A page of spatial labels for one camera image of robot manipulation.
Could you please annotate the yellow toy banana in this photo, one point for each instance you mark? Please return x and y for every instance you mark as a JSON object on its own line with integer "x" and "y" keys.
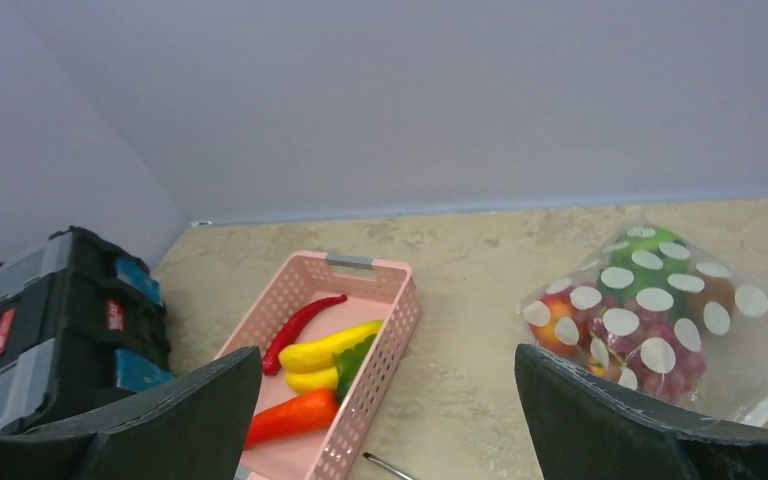
{"x": 310, "y": 365}

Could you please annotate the red toy apple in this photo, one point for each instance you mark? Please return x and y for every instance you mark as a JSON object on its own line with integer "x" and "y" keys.
{"x": 556, "y": 324}

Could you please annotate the green toy pepper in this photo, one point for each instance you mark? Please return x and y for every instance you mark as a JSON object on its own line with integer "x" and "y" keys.
{"x": 348, "y": 364}

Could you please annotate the black yellow screwdriver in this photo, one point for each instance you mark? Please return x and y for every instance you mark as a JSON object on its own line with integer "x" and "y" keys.
{"x": 387, "y": 466}

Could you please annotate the brown toy kiwi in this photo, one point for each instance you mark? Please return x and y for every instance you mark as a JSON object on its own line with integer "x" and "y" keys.
{"x": 717, "y": 290}

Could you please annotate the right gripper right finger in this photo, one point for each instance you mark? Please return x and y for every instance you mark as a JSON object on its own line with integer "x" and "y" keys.
{"x": 585, "y": 427}

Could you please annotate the red toy chili pepper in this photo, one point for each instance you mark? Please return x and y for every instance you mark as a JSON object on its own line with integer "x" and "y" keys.
{"x": 291, "y": 330}

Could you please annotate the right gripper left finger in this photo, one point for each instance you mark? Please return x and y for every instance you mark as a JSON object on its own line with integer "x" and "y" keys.
{"x": 192, "y": 427}

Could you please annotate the orange toy carrot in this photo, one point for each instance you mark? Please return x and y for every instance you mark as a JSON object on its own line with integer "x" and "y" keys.
{"x": 305, "y": 413}

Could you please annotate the green toy watermelon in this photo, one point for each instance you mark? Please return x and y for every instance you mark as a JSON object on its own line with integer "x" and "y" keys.
{"x": 642, "y": 257}

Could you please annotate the pink plastic basket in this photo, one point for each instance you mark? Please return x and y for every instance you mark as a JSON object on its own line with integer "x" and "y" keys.
{"x": 331, "y": 330}

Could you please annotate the red toy grape bunch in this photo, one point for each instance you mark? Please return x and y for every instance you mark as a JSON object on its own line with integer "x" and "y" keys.
{"x": 645, "y": 350}

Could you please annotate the clear zip top bag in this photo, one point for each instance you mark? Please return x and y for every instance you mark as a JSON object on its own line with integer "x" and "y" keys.
{"x": 735, "y": 385}

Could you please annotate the black tool box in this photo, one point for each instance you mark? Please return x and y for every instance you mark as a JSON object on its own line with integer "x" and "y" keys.
{"x": 81, "y": 325}

